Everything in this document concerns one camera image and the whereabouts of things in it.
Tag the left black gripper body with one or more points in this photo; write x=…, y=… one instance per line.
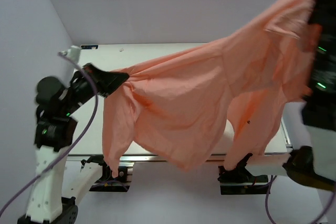
x=84, y=88

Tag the salmon pink jacket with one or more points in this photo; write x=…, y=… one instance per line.
x=177, y=106

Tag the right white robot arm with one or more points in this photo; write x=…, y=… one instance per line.
x=315, y=103

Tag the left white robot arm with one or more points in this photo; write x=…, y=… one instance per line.
x=54, y=140

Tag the left blue corner label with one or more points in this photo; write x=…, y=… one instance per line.
x=89, y=47

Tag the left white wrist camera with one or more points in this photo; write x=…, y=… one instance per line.
x=72, y=54

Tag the front aluminium rail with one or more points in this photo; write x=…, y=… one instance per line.
x=153, y=158

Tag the aluminium rail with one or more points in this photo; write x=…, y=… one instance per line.
x=153, y=158
x=286, y=136

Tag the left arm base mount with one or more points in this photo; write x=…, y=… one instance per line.
x=106, y=182

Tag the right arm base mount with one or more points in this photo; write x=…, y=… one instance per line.
x=240, y=181

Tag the right aluminium rail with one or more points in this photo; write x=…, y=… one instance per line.
x=286, y=136

